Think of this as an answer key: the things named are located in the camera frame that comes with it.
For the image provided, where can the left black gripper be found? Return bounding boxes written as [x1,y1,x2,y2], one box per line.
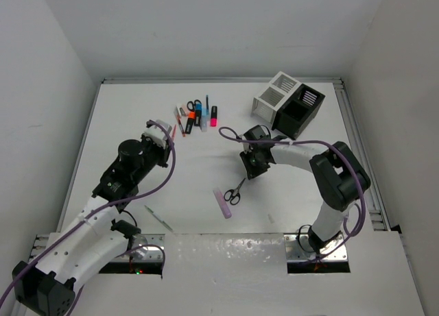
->
[132,132,173,183]

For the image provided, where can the green pen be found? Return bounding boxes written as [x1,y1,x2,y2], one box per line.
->
[144,205,174,233]

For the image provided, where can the thin red pencil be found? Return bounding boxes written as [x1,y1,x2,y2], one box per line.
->
[174,109,186,137]

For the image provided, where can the red pen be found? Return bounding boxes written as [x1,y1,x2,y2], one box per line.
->
[171,124,177,141]

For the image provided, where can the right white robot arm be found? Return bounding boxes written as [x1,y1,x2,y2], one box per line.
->
[237,125,370,254]

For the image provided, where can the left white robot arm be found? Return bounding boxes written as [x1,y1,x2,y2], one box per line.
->
[11,124,176,315]

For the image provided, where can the black slatted container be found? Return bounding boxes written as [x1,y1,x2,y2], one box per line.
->
[272,84,326,140]

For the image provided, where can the purple highlighter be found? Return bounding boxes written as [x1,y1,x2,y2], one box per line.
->
[213,188,232,219]

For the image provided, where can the white slatted container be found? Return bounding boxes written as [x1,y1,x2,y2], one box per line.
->
[251,71,301,125]

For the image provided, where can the pink highlighter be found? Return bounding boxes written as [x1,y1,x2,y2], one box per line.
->
[210,106,217,127]

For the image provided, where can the white pink eraser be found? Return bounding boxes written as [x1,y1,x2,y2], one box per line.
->
[176,104,189,117]

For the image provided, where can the orange capped black marker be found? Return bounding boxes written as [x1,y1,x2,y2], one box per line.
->
[185,112,195,134]

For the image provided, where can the light blue highlighter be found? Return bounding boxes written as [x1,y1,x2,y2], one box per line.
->
[200,108,209,132]

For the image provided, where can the blue capped black marker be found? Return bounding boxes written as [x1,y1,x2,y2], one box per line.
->
[194,103,202,127]

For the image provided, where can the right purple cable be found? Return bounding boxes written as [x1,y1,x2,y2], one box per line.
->
[218,125,366,262]

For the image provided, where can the purple cable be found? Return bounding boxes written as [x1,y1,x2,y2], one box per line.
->
[0,121,178,316]
[218,125,366,262]

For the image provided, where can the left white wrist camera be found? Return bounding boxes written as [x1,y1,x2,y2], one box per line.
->
[143,119,172,149]

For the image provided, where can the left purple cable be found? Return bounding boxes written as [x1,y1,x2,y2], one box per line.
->
[0,121,178,316]

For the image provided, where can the black handled scissors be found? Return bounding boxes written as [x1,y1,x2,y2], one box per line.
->
[224,178,246,206]

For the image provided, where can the black base cable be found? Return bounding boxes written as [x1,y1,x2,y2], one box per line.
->
[110,210,142,238]

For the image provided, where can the blue handled scissors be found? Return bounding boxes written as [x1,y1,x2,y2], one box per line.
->
[186,99,202,112]

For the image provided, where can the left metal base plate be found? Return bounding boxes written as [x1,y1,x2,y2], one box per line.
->
[111,234,165,263]

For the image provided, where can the metal base plate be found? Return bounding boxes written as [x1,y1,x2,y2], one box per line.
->
[111,234,165,263]
[283,232,348,263]

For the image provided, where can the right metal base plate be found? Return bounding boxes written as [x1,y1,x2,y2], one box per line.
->
[283,232,348,263]

